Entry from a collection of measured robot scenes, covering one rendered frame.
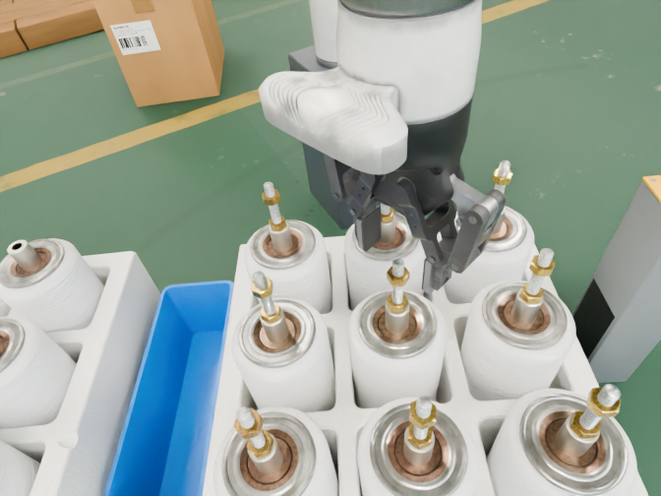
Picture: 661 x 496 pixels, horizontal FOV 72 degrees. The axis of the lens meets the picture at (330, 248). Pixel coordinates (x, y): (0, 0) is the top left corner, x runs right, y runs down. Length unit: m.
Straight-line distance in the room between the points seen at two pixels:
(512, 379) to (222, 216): 0.68
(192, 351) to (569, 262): 0.65
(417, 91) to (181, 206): 0.84
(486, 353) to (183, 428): 0.44
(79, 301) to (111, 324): 0.05
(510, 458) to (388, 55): 0.31
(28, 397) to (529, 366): 0.50
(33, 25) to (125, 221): 1.17
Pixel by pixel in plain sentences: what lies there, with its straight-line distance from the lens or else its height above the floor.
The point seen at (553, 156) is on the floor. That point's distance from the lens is 1.10.
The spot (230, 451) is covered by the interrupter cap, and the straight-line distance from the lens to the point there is 0.41.
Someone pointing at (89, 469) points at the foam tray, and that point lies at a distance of 0.60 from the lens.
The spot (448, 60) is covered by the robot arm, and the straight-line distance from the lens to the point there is 0.24.
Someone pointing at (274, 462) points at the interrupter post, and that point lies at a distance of 0.38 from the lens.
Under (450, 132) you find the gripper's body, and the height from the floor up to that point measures 0.48.
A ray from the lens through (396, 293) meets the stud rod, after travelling 0.40.
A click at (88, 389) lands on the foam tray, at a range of 0.59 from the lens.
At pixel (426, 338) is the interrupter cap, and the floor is 0.25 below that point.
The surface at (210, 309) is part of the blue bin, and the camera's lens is 0.74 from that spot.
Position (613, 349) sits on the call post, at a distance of 0.68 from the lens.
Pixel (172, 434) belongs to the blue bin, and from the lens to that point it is 0.72.
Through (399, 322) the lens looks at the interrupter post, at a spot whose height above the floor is 0.27.
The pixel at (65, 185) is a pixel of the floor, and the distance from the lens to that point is 1.25.
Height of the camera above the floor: 0.63
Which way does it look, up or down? 47 degrees down
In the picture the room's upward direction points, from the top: 8 degrees counter-clockwise
